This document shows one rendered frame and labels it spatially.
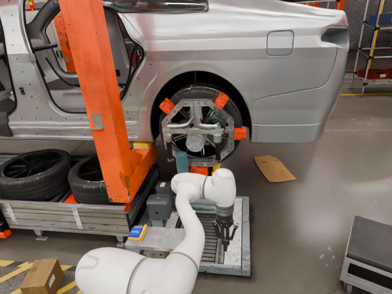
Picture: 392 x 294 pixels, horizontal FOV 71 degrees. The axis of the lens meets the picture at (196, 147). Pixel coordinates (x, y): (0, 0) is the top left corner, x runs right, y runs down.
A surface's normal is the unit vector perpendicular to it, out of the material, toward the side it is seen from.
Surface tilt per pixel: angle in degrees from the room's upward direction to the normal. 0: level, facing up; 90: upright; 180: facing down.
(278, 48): 90
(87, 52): 90
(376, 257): 0
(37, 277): 0
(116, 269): 23
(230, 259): 0
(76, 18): 90
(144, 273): 8
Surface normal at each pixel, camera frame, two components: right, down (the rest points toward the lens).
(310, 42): -0.14, 0.45
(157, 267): 0.11, -0.92
